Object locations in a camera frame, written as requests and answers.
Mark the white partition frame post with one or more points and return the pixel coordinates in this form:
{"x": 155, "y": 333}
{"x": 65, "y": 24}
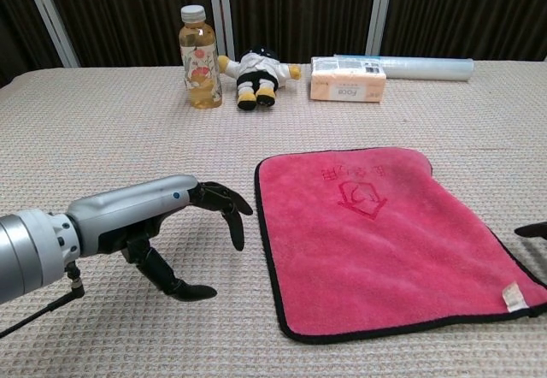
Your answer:
{"x": 220, "y": 10}
{"x": 380, "y": 10}
{"x": 49, "y": 14}

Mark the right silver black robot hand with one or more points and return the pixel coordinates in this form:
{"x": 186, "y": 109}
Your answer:
{"x": 534, "y": 229}

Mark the beige woven tablecloth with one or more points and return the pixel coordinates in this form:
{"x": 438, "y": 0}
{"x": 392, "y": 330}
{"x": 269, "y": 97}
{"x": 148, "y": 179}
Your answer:
{"x": 128, "y": 138}

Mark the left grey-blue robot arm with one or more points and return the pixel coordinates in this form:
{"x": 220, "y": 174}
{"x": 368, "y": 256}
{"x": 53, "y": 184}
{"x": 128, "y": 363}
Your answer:
{"x": 30, "y": 249}

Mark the clear plastic wrap roll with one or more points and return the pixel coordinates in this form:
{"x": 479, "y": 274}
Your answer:
{"x": 427, "y": 69}

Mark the black white plush doll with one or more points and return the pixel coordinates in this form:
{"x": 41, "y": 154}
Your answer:
{"x": 258, "y": 74}

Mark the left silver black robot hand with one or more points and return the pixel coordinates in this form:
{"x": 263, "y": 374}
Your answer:
{"x": 128, "y": 211}

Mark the orange tissue pack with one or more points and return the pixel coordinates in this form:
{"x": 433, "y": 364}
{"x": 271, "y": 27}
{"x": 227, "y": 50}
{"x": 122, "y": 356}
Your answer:
{"x": 346, "y": 83}

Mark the pink cloth with black trim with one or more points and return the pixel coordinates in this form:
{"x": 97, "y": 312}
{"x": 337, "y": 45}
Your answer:
{"x": 363, "y": 245}

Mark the yellow tea bottle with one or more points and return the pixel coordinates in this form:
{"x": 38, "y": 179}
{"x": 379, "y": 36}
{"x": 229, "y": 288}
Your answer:
{"x": 200, "y": 66}

